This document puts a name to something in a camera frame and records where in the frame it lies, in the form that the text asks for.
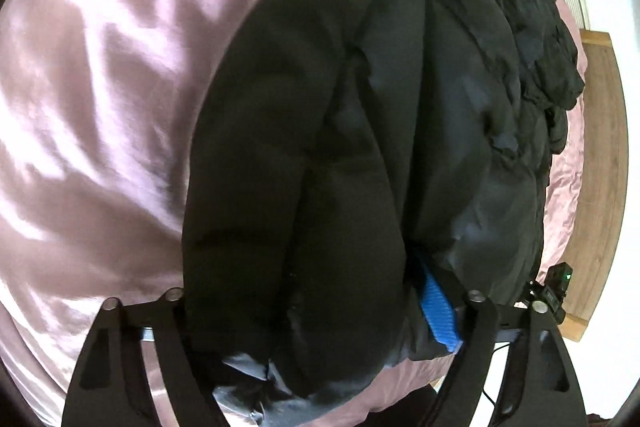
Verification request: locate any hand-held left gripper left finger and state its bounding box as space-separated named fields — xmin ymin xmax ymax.
xmin=62 ymin=288 xmax=221 ymax=427

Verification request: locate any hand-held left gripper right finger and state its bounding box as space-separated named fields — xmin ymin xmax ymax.
xmin=414 ymin=252 xmax=587 ymax=427

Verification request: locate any black puffer coat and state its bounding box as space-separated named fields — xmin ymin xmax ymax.
xmin=181 ymin=0 xmax=586 ymax=423

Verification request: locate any wooden bed headboard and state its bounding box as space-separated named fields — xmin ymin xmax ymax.
xmin=559 ymin=31 xmax=629 ymax=343

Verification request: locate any pink bed sheet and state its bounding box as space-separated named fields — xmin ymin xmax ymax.
xmin=0 ymin=0 xmax=587 ymax=427

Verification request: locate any black cable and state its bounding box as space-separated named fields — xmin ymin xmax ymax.
xmin=479 ymin=341 xmax=508 ymax=408

